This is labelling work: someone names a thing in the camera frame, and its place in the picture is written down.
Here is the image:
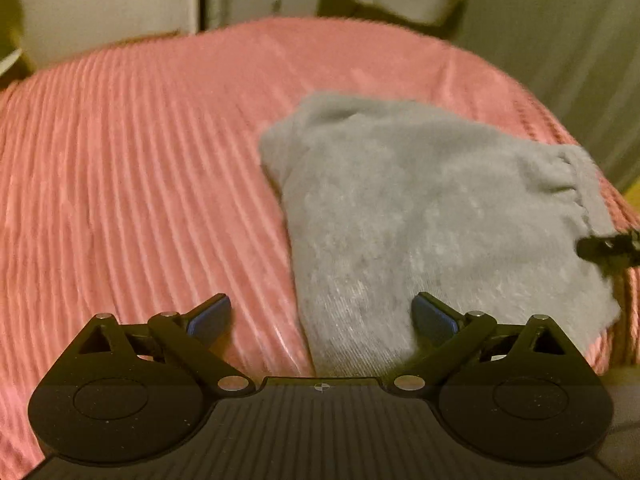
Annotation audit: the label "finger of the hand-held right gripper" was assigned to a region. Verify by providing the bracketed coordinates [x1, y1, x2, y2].
[576, 227, 640, 273]

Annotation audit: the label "pink ribbed blanket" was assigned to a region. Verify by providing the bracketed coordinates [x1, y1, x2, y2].
[0, 16, 640, 471]

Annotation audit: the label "grey pants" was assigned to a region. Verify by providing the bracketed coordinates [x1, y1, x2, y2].
[257, 91, 623, 378]

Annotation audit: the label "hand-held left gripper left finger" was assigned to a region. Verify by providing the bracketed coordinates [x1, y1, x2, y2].
[75, 294, 258, 393]

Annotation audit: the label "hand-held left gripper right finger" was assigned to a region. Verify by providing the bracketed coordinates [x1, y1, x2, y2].
[392, 291, 571, 393]

